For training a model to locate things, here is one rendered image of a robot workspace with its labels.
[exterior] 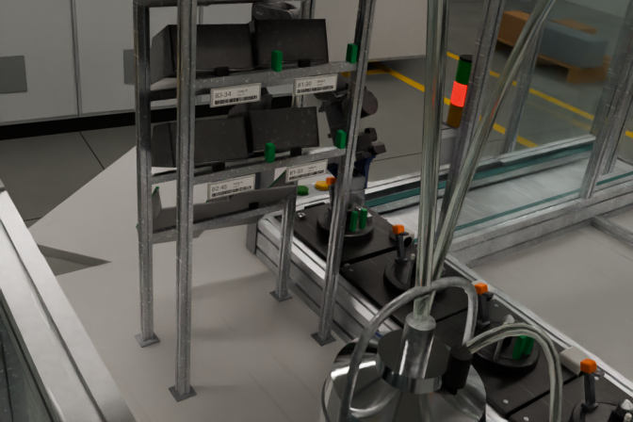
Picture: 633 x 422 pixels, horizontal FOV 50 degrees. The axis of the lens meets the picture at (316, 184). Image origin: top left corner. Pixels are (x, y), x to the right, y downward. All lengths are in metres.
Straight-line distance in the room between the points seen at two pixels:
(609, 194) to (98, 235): 1.46
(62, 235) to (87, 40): 2.69
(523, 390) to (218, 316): 0.65
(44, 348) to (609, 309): 1.56
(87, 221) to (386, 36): 4.49
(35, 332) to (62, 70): 4.04
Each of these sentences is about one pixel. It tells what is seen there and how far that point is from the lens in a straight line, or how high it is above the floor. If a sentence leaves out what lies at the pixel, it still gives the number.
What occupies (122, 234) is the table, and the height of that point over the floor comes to 0.86.
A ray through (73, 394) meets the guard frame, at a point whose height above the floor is 1.55.
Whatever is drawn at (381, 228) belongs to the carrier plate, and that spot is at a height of 0.97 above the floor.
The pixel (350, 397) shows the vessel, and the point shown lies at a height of 1.43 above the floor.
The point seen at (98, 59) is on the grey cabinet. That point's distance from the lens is 4.45.
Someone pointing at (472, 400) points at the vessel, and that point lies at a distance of 0.58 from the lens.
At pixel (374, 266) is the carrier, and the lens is 1.53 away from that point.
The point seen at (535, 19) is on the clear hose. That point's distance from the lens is 0.48.
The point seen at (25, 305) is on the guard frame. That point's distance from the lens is 0.42.
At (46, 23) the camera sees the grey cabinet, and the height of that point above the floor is 0.71.
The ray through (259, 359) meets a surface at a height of 0.86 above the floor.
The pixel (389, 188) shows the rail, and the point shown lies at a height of 0.96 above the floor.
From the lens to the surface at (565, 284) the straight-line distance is 1.85.
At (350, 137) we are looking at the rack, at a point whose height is 1.33.
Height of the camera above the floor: 1.80
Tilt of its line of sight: 27 degrees down
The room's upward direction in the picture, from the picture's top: 6 degrees clockwise
